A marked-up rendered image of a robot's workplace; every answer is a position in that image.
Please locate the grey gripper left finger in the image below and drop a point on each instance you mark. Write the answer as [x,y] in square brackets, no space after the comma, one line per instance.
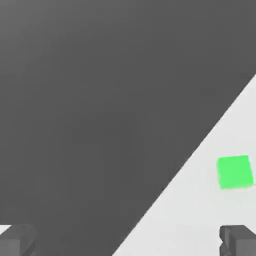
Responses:
[14,242]

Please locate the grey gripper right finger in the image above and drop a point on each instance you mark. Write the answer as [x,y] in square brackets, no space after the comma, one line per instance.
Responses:
[240,242]

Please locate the small green cube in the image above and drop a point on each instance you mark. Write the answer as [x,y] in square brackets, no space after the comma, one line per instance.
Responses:
[235,172]

